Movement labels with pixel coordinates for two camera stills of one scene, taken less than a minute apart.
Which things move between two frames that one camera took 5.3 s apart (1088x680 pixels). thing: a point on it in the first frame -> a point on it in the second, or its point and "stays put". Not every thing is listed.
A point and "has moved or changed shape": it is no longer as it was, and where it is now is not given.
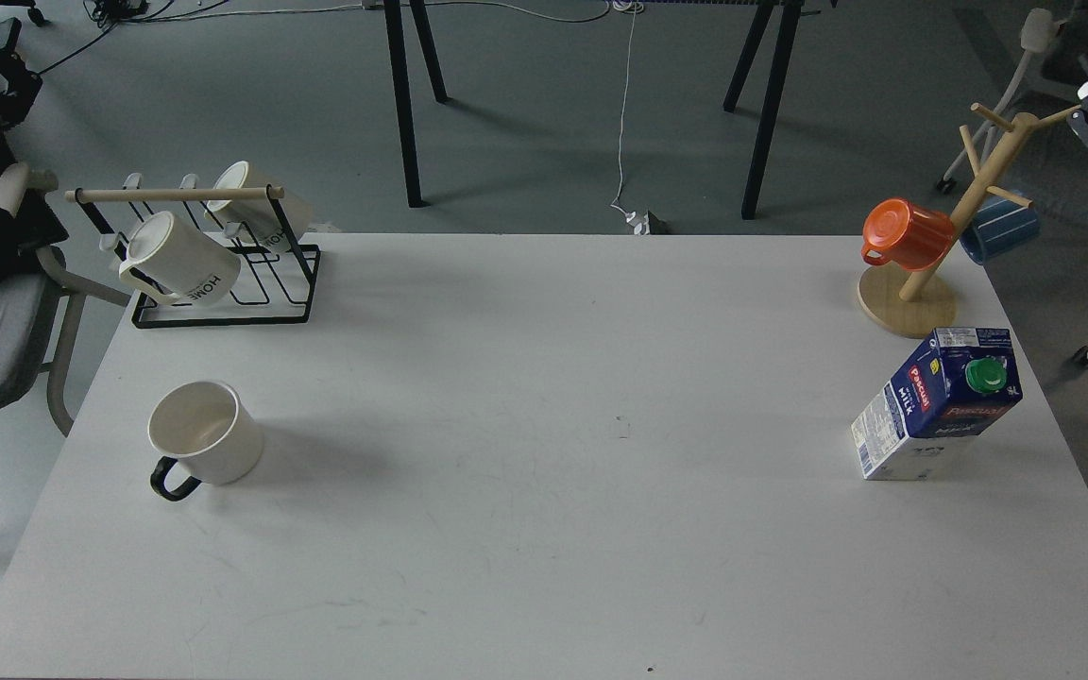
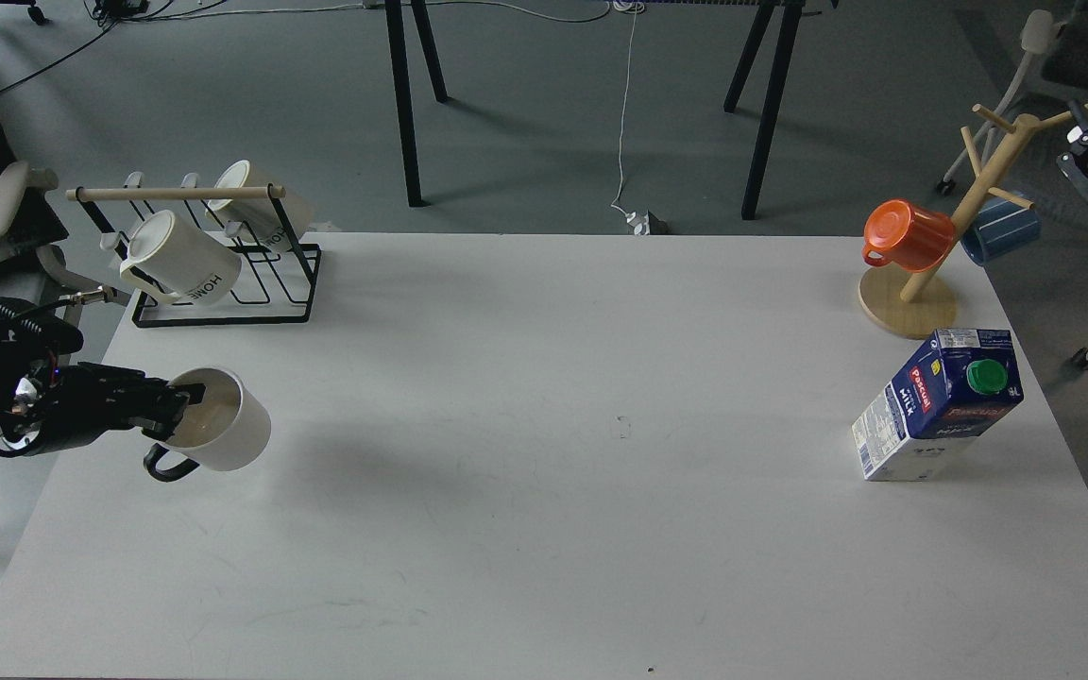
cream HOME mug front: [168, 260] stays put
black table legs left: [392, 9] stays put
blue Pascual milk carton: [936, 403] stays put
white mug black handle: [203, 424] has moved or changed shape
